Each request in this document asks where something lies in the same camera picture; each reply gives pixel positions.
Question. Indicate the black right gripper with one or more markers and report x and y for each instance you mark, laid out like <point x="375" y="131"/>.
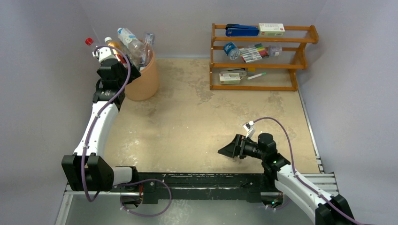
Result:
<point x="238" y="146"/>

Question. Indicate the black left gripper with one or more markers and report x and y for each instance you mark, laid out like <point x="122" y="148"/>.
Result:
<point x="133" y="74"/>

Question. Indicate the crushed clear bottle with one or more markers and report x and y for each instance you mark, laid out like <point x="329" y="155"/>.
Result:
<point x="134" y="56"/>

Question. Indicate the white blue label bottle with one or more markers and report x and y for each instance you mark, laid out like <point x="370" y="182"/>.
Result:
<point x="134" y="45"/>

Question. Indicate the red white label bottle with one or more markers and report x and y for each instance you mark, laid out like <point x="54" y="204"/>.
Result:
<point x="92" y="44"/>

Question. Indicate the red gold tea bottle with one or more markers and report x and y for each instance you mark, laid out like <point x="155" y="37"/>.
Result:
<point x="110" y="42"/>

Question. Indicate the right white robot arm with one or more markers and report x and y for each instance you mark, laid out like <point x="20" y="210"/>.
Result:
<point x="320" y="206"/>

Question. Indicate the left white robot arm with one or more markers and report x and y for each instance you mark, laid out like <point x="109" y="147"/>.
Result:
<point x="86" y="169"/>

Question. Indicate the orange plastic bin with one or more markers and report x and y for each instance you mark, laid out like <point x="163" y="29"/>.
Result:
<point x="147" y="84"/>

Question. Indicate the white stapler box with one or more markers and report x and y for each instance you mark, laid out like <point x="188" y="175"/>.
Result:
<point x="229" y="78"/>

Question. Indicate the grey stapler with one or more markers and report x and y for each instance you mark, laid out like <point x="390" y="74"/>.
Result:
<point x="241" y="71"/>

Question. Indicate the green white marker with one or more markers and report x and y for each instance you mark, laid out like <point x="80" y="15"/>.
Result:
<point x="256" y="76"/>

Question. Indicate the wooden shelf rack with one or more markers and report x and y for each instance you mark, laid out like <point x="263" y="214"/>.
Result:
<point x="281" y="70"/>

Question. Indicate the pack of coloured markers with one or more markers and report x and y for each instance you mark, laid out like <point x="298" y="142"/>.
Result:
<point x="253" y="53"/>

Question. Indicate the blue tape roll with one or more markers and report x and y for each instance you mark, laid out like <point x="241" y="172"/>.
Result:
<point x="232" y="51"/>

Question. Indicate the small clear jar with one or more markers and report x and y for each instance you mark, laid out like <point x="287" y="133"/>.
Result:
<point x="274" y="51"/>

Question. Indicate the blue stapler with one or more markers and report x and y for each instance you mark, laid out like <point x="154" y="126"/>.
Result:
<point x="237" y="30"/>

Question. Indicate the white red box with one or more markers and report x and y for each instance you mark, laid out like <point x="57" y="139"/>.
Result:
<point x="271" y="29"/>

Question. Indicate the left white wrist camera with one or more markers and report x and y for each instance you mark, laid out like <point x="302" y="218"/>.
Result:
<point x="102" y="53"/>

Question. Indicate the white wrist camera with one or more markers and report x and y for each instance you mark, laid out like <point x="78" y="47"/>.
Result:
<point x="249" y="127"/>
<point x="102" y="53"/>

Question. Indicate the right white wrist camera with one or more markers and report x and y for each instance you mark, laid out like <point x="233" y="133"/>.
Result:
<point x="249" y="127"/>

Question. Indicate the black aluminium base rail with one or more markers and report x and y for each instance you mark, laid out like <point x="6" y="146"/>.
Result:
<point x="251" y="187"/>

